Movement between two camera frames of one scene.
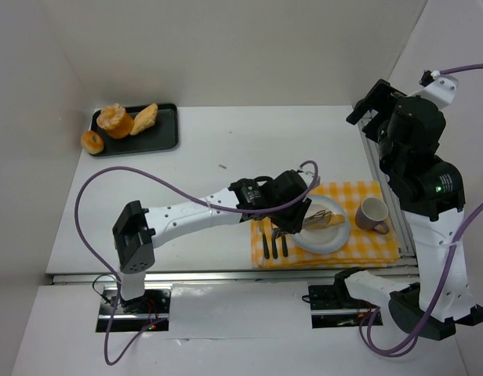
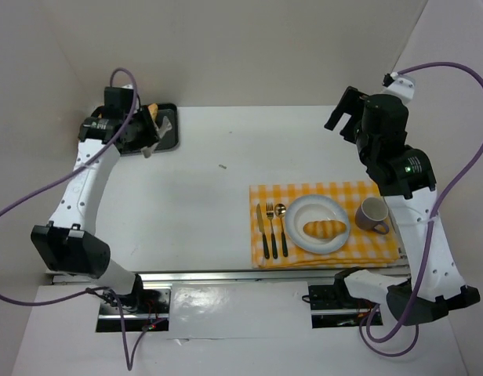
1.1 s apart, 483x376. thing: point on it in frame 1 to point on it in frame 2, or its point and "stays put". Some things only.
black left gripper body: (290, 218) to (148, 128)
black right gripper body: (372, 106) to (352, 113)
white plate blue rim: (328, 239) stays put
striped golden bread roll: (335, 219) to (324, 229)
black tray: (163, 135) stays put
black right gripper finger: (372, 129) to (348, 131)
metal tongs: (319, 219) to (165, 127)
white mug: (370, 214) stays put
